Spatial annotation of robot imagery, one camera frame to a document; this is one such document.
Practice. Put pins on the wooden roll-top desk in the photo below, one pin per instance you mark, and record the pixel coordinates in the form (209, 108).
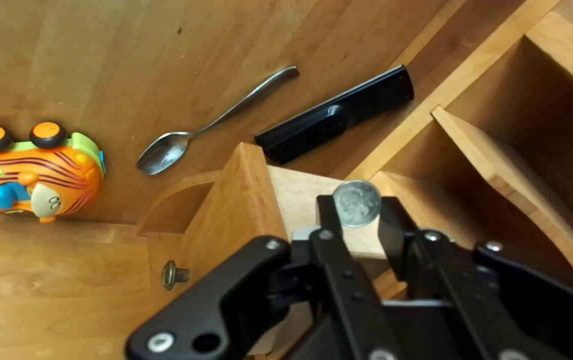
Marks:
(98, 52)

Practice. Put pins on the small metal drawer knob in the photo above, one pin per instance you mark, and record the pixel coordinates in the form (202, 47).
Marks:
(175, 274)

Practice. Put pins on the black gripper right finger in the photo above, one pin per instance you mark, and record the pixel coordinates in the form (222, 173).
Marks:
(499, 300)

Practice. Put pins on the silver coin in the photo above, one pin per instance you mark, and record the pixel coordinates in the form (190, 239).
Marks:
(357, 203)

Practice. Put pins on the orange toy car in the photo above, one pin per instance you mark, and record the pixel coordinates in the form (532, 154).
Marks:
(33, 181)

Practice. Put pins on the metal spoon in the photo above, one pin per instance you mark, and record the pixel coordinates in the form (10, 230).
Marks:
(163, 153)

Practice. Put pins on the flat black plastic case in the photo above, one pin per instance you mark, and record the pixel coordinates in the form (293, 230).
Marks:
(333, 116)

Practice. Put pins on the small open wooden drawer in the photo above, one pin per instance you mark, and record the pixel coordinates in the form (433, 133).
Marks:
(239, 207)

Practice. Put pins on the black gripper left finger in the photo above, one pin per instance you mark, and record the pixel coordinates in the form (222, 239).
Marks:
(247, 300)

